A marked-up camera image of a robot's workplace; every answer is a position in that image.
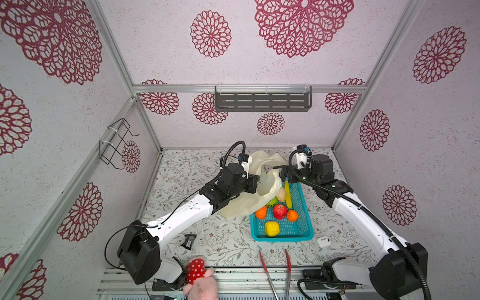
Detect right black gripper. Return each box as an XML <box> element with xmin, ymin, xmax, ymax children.
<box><xmin>274</xmin><ymin>163</ymin><xmax>320</xmax><ymax>191</ymax></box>

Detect cream plastic bag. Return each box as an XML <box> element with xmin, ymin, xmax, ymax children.
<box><xmin>220</xmin><ymin>150</ymin><xmax>288</xmax><ymax>220</ymax></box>

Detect yellow banana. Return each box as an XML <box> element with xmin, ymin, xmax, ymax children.
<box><xmin>284</xmin><ymin>180</ymin><xmax>293</xmax><ymax>210</ymax></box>

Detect orange fruit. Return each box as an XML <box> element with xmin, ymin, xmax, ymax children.
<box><xmin>254</xmin><ymin>206</ymin><xmax>268</xmax><ymax>220</ymax></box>
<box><xmin>286</xmin><ymin>209</ymin><xmax>299</xmax><ymax>223</ymax></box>

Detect red apple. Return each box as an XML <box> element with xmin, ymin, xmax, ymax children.
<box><xmin>272</xmin><ymin>204</ymin><xmax>288</xmax><ymax>220</ymax></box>

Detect yellow lemon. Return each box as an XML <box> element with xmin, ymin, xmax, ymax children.
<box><xmin>264</xmin><ymin>221</ymin><xmax>281</xmax><ymax>238</ymax></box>

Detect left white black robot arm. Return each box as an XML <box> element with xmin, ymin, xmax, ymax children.
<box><xmin>116</xmin><ymin>141</ymin><xmax>260</xmax><ymax>285</ymax></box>

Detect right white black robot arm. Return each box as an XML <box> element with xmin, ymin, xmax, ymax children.
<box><xmin>277</xmin><ymin>144</ymin><xmax>432</xmax><ymax>300</ymax></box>

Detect beige garlic bulb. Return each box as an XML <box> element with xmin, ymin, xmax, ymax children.
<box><xmin>276</xmin><ymin>187</ymin><xmax>286</xmax><ymax>203</ymax></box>

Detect teal plastic basket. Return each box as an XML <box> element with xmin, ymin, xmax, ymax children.
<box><xmin>250</xmin><ymin>183</ymin><xmax>314</xmax><ymax>243</ymax></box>

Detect small black clip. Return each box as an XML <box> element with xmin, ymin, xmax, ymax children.
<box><xmin>181</xmin><ymin>234</ymin><xmax>197</xmax><ymax>251</ymax></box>

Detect white earbuds case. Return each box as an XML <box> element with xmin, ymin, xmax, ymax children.
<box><xmin>316</xmin><ymin>236</ymin><xmax>331</xmax><ymax>249</ymax></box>

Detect red metal tongs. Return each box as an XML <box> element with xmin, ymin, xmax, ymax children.
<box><xmin>258</xmin><ymin>249</ymin><xmax>293</xmax><ymax>300</ymax></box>

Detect pink plush toy red cap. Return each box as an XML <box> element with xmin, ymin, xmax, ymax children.
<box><xmin>182</xmin><ymin>256</ymin><xmax>219</xmax><ymax>300</ymax></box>

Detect grey wall shelf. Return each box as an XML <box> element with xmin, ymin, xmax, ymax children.
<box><xmin>214</xmin><ymin>86</ymin><xmax>312</xmax><ymax>113</ymax></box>

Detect black wire wall rack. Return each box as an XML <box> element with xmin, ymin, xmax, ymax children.
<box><xmin>97</xmin><ymin>118</ymin><xmax>140</xmax><ymax>170</ymax></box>

